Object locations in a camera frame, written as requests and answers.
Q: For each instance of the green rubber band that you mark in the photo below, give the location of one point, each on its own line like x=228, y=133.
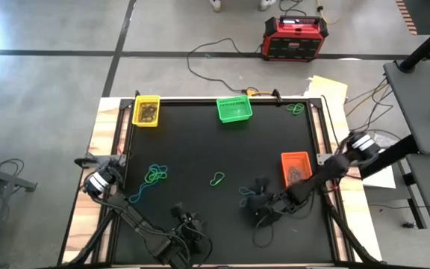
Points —
x=294, y=106
x=148, y=178
x=161, y=173
x=212, y=183

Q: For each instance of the clear plastic bag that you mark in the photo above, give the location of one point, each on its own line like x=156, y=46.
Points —
x=384, y=139

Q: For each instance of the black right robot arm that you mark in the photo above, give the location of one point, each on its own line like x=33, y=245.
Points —
x=323, y=175

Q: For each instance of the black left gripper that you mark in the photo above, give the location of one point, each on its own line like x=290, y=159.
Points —
x=190, y=233

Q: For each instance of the person's foot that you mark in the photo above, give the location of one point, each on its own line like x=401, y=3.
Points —
x=215, y=4
x=266, y=3

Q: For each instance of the green plastic basket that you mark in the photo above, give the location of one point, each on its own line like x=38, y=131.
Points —
x=233, y=110

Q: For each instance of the small black floor object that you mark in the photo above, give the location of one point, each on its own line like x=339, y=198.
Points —
x=409, y=225

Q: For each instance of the yellow plastic basket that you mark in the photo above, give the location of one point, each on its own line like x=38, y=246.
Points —
x=146, y=124

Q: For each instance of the long blue rubber band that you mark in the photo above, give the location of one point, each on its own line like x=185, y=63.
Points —
x=137, y=197

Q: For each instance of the black stand beam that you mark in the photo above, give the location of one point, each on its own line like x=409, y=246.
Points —
x=390, y=157

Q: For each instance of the orange plastic basket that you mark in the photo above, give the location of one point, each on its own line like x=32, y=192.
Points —
x=285, y=158

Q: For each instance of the red black power station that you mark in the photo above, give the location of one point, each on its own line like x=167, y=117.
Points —
x=293, y=45

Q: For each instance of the black mat with orange stripes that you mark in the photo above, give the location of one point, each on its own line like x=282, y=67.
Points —
x=427, y=15

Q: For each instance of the black floor rail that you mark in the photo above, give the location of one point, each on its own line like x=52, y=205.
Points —
x=416, y=205

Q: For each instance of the black table clamp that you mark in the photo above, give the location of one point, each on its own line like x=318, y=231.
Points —
x=137, y=94
x=275, y=94

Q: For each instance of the yellow extension plug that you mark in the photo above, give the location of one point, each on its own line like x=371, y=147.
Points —
x=252, y=91

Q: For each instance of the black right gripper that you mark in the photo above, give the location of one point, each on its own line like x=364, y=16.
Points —
x=267, y=203

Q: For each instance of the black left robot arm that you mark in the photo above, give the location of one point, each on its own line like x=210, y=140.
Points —
x=136, y=224

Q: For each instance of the black table mat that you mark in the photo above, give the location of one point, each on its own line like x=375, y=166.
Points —
x=200, y=149

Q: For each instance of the white paper sheet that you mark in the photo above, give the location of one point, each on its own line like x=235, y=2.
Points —
x=381, y=179

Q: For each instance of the black stand pole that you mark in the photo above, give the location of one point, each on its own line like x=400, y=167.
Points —
x=427, y=45

